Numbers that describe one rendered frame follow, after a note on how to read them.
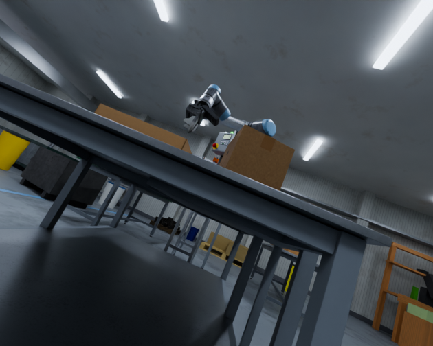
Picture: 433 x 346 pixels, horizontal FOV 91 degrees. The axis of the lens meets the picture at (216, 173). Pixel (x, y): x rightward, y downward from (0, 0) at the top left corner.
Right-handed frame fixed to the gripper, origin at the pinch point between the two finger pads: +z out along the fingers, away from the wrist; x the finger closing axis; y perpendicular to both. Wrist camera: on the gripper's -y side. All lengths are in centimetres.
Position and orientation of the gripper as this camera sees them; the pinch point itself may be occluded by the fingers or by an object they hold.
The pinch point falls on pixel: (190, 130)
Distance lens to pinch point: 102.6
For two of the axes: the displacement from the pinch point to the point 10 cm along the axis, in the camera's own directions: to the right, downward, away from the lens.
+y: -9.1, -3.9, 0.9
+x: 1.4, -5.3, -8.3
